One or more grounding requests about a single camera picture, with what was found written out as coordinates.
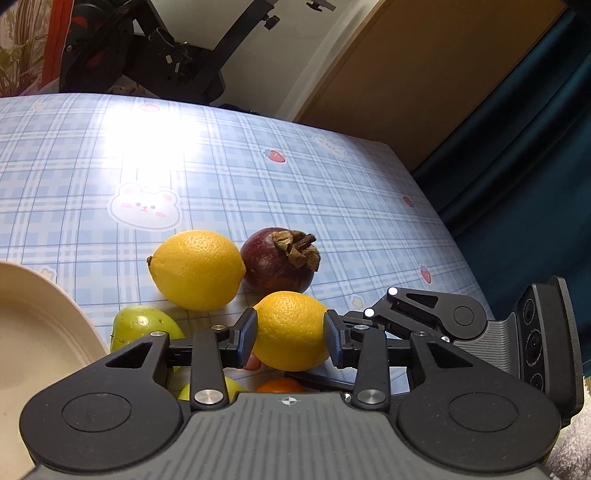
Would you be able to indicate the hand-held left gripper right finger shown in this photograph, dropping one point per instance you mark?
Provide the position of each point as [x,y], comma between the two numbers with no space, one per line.
[333,339]

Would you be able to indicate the white fluffy cloth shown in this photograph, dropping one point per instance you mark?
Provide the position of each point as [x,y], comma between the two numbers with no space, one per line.
[575,447]

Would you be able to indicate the beige round plate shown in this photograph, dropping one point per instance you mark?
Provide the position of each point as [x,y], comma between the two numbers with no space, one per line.
[37,350]

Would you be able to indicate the orange mandarin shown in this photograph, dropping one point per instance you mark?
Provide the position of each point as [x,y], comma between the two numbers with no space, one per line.
[279,386]

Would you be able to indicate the green round fruit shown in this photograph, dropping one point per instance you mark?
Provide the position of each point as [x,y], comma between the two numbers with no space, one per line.
[138,325]
[234,386]

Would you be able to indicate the yellow lemon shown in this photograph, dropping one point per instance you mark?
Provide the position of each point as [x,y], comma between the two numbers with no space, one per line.
[196,270]
[288,330]

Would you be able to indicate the blue checked tablecloth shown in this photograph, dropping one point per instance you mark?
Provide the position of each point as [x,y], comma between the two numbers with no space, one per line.
[277,198]

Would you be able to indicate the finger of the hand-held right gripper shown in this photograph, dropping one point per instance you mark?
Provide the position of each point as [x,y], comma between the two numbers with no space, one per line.
[323,381]
[406,309]

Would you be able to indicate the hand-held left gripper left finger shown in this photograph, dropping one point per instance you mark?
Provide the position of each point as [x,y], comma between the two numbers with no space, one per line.
[247,337]

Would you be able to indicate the dark purple mangosteen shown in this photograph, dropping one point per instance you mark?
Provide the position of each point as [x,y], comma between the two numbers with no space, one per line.
[270,265]

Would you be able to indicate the black exercise bike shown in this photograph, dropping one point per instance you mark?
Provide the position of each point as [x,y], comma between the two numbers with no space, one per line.
[194,60]

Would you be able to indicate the pink printed wall backdrop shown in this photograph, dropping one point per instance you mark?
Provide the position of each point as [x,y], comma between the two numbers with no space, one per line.
[23,46]

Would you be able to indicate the dark blue curtain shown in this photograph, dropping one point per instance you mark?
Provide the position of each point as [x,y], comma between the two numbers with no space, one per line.
[517,184]

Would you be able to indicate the brown wooden panel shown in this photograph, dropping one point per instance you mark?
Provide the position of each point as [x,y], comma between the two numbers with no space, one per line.
[415,69]

